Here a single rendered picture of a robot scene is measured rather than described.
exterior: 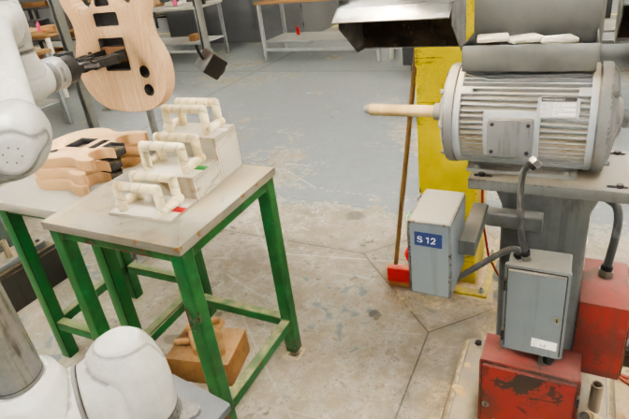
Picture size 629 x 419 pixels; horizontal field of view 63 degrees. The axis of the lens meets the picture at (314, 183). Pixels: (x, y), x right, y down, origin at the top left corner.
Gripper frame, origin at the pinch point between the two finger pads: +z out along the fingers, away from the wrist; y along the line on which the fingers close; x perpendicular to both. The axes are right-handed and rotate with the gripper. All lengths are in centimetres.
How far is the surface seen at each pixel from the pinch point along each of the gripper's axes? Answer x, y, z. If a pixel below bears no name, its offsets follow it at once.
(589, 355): -84, 137, 0
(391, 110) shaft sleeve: -20, 83, 11
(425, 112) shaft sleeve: -20, 92, 10
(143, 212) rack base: -51, 1, -7
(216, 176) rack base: -49, 14, 18
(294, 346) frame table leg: -138, 27, 31
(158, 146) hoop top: -33.1, 1.0, 7.5
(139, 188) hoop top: -41.2, 3.6, -8.4
